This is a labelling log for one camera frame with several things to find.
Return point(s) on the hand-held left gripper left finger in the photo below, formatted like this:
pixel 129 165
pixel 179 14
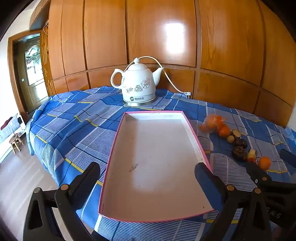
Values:
pixel 89 176

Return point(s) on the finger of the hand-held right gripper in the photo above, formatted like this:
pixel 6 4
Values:
pixel 289 157
pixel 255 176

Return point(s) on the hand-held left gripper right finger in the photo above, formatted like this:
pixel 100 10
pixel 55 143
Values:
pixel 205 178

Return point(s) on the small orange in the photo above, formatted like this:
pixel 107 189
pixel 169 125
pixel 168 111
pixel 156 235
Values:
pixel 264 163
pixel 224 131

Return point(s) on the sugarcane chunk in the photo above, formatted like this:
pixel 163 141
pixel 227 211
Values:
pixel 252 154
pixel 237 133

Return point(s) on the dark water chestnut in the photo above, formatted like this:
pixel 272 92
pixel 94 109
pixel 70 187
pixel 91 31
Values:
pixel 240 143
pixel 239 153

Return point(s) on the brown longan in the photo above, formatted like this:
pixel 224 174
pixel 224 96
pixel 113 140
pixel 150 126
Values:
pixel 230 139

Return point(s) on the pink shallow box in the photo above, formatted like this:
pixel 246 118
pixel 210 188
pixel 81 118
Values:
pixel 157 162

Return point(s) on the plastic orange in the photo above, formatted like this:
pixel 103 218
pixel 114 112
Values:
pixel 211 124

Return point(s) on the blue plaid tablecloth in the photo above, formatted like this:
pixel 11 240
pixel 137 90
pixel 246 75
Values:
pixel 81 129

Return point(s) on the small wooden stool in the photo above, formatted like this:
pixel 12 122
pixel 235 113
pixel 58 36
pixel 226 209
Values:
pixel 16 141

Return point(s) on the white floral electric kettle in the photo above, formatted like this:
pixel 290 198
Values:
pixel 136 88

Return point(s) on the wooden glass door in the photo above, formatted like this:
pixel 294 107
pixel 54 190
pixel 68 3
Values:
pixel 30 69

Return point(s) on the wooden wardrobe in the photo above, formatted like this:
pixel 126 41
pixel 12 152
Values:
pixel 161 34

